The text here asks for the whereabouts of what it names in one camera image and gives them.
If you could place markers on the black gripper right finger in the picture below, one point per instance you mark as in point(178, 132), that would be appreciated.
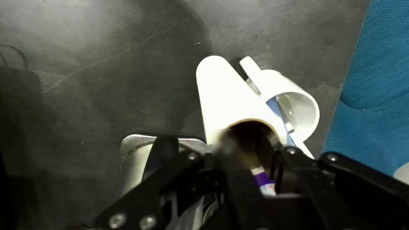
point(349, 192)

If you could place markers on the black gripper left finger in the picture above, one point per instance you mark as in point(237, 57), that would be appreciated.
point(170, 195)

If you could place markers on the white cylindrical cup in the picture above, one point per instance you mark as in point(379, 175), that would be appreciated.
point(225, 93)

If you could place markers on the jar with purple label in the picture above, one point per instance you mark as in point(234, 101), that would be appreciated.
point(264, 180)

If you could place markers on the blue upholstered chair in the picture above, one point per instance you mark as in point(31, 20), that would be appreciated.
point(375, 93)

